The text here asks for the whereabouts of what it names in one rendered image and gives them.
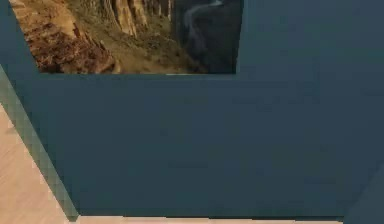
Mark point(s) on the canyon landscape wall picture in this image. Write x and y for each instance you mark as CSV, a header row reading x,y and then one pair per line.
x,y
133,36

